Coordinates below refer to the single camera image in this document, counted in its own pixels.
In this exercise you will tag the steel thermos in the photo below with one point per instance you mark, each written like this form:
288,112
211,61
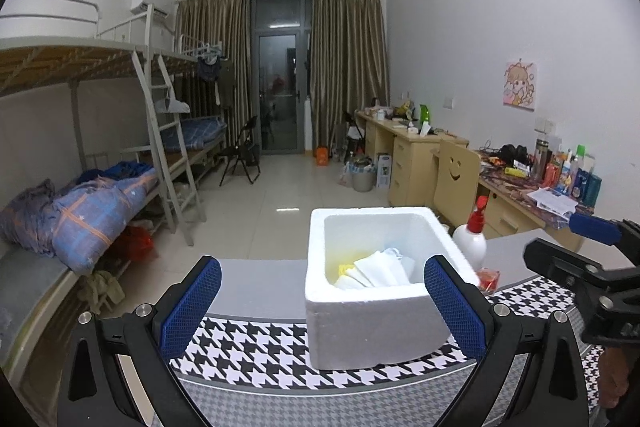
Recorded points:
540,157

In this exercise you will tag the white foam box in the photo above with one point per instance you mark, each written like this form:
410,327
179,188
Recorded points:
370,327

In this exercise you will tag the black headphones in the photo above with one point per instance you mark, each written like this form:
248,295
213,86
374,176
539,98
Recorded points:
515,153

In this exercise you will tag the white cloth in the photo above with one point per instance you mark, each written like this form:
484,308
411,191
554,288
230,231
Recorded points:
375,272

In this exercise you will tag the white wall outlet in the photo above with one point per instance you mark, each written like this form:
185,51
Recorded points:
545,125

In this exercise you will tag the grey bucket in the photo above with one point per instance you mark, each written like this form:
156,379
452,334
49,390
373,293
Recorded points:
363,179

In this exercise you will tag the glass balcony door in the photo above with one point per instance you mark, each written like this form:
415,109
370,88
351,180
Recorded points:
280,82

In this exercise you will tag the brown curtain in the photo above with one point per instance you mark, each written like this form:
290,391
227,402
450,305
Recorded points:
215,37
350,67

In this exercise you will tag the yellow-green tissue pack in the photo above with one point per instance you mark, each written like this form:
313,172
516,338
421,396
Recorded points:
346,269

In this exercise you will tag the blue bed sheet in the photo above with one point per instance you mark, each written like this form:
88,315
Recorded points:
200,132

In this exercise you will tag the white air conditioner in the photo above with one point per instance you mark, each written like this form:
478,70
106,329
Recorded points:
147,2

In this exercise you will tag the red snack packet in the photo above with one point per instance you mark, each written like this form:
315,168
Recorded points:
487,279

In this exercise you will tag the red bag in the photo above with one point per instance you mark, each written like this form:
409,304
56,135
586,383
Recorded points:
137,244

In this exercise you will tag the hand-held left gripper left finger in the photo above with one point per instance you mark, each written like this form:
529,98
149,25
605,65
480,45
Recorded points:
192,302

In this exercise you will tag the green cap bottle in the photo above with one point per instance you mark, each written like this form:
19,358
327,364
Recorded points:
579,157

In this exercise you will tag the cartoon wall poster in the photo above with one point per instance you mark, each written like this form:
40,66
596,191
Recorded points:
520,86

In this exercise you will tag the black folding chair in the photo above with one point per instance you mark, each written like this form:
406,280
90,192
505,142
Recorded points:
242,152

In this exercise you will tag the blue plaid quilt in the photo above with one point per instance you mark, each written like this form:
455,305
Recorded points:
90,212

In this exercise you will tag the yellow packet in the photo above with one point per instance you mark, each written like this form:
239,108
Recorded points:
516,172

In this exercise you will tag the long wooden desk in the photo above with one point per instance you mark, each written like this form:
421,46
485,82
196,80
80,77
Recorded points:
410,167

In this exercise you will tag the green plastic bottle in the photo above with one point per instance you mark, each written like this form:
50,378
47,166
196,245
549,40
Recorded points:
424,113

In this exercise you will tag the olive cloth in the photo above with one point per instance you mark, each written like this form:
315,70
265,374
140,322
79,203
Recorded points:
100,289

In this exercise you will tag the orange bag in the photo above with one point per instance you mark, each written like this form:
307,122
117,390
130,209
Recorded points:
322,157

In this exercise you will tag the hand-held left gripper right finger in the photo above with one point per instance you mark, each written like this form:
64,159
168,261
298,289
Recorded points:
455,307

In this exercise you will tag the white plastic bag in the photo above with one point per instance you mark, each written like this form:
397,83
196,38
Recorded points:
172,106

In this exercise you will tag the white cartoon bottle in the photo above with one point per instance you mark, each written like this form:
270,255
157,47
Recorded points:
566,172

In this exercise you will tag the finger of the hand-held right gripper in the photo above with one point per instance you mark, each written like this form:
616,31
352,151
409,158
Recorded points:
595,227
560,264

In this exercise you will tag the white blue carton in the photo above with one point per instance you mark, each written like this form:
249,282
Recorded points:
383,169

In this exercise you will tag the printed papers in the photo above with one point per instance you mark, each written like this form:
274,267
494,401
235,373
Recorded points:
552,201

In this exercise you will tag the white metal bunk bed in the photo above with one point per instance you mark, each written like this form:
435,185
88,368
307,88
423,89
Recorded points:
75,57
192,44

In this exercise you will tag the white pump bottle red top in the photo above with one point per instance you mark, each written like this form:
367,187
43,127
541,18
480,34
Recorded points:
470,242

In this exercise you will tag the dark hanging clothes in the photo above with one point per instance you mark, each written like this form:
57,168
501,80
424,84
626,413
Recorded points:
209,69

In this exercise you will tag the person's right hand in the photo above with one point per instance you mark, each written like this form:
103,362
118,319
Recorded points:
616,379

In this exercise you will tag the wooden smiley chair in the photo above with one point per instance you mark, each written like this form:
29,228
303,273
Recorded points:
455,177

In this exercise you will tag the houndstooth table runner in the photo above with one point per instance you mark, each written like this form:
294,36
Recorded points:
250,352

